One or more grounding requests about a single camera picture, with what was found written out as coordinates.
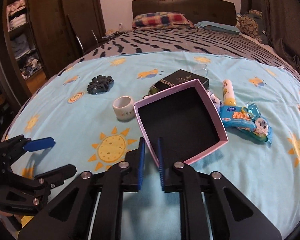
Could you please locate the blue wet wipes packet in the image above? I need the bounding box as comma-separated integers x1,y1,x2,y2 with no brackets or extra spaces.
220,105,257,130

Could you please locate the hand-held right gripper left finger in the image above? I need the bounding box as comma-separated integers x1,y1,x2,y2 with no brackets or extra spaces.
18,137,146,240

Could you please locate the zigzag striped bedspread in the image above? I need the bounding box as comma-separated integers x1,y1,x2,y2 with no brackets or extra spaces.
81,27,300,90

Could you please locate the blue ring toy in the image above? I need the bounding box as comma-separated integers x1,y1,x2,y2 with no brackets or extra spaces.
241,102,260,118

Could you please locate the pink box with black inside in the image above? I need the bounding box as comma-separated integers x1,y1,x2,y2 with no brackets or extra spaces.
133,78,229,165

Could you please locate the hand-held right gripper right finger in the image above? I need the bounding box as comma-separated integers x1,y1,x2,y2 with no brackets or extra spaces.
157,137,282,240

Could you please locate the yellow and white tube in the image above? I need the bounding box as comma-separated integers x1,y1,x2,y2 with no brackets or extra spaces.
222,79,237,107

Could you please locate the patterned cushion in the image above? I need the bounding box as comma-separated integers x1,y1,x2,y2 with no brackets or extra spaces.
236,9,268,44

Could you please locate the pile of folded clothes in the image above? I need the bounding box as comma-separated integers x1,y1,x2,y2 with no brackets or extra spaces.
6,0,43,80

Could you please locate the white tape roll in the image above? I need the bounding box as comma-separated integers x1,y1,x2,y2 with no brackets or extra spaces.
112,96,136,122

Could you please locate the purple white cloth item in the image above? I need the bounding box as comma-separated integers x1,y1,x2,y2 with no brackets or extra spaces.
206,89,224,110

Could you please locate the clear plastic cup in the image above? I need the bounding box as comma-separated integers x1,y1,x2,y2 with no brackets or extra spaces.
193,64,208,76

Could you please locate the dark scrunchie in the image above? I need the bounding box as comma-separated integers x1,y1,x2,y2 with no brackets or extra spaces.
87,75,115,95

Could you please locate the plaid pillow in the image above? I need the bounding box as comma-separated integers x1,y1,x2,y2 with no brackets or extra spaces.
132,12,194,30

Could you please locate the dark curtain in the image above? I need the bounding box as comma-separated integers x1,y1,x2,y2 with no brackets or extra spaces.
241,0,300,80

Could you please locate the blue pillow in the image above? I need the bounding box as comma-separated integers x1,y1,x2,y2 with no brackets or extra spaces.
194,21,240,34

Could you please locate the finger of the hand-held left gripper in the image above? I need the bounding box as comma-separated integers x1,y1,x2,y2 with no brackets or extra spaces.
0,164,77,215
0,134,56,155

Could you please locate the wooden wardrobe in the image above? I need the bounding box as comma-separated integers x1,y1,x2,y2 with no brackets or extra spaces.
0,0,107,108

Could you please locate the panda print packet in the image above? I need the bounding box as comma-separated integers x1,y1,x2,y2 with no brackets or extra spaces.
236,119,273,145

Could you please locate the black box with gold print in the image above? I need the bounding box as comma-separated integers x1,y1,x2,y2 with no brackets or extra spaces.
154,69,210,96

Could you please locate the dark wooden headboard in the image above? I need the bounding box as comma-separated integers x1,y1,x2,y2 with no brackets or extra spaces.
132,0,237,27

